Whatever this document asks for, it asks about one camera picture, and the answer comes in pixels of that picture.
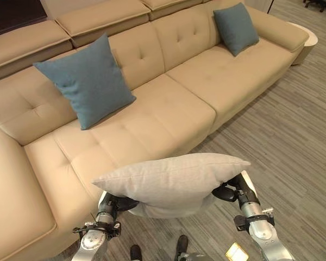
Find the large blue square cushion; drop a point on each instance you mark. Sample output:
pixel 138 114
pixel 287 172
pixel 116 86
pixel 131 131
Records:
pixel 89 81

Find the dark left robot foot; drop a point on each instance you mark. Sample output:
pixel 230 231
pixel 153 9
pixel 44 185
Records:
pixel 135 253

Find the small blue square cushion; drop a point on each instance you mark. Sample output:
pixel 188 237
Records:
pixel 235 27

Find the round cream side table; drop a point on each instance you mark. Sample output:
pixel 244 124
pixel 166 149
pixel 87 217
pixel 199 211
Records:
pixel 308 40

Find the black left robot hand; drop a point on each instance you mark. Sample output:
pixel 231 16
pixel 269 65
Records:
pixel 119 203

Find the light grey square cushion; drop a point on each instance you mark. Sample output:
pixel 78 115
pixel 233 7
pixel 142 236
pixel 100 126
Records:
pixel 168 182

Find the dark robot foot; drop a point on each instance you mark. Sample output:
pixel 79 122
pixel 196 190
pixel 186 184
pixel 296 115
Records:
pixel 135 253
pixel 182 243

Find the black office chair base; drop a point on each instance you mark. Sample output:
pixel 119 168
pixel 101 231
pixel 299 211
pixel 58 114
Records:
pixel 322 4

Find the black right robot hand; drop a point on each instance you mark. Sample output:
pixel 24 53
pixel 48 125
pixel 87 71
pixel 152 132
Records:
pixel 225 193

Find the dark right robot foot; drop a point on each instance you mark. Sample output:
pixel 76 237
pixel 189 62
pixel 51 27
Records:
pixel 182 243

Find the grey robot torso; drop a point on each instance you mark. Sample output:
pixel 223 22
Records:
pixel 191 257

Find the beige leather sectional sofa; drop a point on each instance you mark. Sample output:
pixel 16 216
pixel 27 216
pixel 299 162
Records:
pixel 157 108

